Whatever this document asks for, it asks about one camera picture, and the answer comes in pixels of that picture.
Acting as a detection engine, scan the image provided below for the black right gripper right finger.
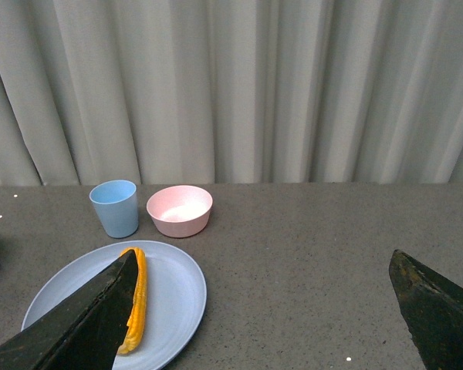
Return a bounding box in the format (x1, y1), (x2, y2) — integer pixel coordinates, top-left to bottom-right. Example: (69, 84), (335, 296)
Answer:
(389, 250), (463, 369)

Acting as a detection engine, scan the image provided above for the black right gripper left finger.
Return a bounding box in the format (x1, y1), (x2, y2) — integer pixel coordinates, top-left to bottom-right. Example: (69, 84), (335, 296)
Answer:
(0, 251), (138, 369)

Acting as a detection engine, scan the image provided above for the light blue plate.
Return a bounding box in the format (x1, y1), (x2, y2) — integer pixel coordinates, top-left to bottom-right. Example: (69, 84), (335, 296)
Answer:
(22, 240), (207, 369)

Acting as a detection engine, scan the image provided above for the light blue cup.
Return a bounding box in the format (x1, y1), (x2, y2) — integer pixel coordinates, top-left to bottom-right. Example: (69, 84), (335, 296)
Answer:
(89, 180), (139, 239)

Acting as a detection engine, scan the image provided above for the pink bowl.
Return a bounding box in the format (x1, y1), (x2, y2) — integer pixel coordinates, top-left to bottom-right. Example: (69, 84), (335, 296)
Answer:
(146, 185), (213, 238)

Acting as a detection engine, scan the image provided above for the grey curtain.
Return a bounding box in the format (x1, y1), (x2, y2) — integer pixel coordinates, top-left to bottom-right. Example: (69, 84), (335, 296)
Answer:
(0, 1), (463, 186)

